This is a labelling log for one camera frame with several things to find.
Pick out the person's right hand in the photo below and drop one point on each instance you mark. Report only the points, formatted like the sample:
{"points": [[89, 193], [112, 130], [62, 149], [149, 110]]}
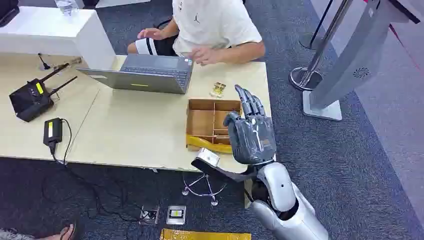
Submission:
{"points": [[150, 33]]}

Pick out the person's left hand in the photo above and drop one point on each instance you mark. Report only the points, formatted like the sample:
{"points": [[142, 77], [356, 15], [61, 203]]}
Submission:
{"points": [[205, 55]]}

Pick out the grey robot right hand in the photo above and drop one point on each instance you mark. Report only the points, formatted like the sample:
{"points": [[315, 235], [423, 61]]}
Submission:
{"points": [[251, 139]]}

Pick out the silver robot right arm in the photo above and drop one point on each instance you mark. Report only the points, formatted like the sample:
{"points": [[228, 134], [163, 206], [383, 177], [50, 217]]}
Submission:
{"points": [[281, 195]]}

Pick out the person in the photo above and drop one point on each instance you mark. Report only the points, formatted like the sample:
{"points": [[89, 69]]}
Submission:
{"points": [[212, 23]]}

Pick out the gold printed card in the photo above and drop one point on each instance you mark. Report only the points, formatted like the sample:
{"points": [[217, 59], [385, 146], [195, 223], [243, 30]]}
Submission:
{"points": [[218, 89]]}

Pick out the grey laptop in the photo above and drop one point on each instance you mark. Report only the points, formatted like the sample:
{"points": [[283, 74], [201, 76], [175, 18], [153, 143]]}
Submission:
{"points": [[149, 78]]}

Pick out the yellow plastic pouch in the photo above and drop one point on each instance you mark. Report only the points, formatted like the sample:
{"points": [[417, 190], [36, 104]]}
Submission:
{"points": [[207, 145]]}

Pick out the wooden compartment box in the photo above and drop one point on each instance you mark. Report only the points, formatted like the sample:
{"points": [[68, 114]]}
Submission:
{"points": [[202, 122]]}

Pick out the chrome chair base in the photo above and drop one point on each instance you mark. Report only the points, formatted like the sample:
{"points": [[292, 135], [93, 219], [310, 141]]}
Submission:
{"points": [[202, 192]]}

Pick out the clear water bottle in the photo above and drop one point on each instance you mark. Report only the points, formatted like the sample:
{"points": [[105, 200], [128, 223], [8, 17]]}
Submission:
{"points": [[67, 6]]}

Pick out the white cabinet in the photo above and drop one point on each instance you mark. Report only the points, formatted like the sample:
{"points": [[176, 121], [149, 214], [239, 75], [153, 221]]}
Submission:
{"points": [[49, 31]]}

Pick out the yellow padded envelope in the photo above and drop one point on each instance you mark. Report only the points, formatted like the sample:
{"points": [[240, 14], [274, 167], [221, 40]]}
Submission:
{"points": [[205, 235]]}

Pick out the closed floor socket box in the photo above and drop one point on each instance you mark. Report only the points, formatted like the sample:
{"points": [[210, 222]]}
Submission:
{"points": [[176, 215]]}

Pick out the small black antenna stand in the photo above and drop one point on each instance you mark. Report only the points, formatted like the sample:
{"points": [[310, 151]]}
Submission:
{"points": [[43, 63]]}

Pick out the open floor socket box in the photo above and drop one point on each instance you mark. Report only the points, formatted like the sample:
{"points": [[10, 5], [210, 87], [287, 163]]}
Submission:
{"points": [[149, 214]]}

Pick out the grey kiosk stand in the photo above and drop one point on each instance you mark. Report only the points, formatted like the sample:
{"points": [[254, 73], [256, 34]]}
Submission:
{"points": [[354, 56]]}

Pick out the black radio unit with antennas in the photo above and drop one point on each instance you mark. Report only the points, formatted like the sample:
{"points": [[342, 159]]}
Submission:
{"points": [[31, 101]]}

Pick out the black power adapter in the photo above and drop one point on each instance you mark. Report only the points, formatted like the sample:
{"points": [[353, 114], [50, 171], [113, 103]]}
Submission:
{"points": [[53, 130]]}

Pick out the black case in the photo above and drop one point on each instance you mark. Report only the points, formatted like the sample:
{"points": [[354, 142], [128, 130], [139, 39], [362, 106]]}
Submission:
{"points": [[8, 11]]}

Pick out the person's foot with sandal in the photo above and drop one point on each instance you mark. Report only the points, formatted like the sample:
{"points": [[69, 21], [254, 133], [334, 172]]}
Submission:
{"points": [[63, 233]]}

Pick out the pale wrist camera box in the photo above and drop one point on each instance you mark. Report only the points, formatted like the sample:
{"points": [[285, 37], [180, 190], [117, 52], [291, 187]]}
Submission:
{"points": [[208, 157]]}

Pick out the chrome stanchion post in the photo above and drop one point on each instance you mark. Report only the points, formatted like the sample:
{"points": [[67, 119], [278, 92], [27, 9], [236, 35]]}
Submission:
{"points": [[309, 71]]}

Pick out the black stanchion post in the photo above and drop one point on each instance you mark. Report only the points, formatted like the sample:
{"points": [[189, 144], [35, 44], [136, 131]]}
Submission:
{"points": [[313, 38]]}

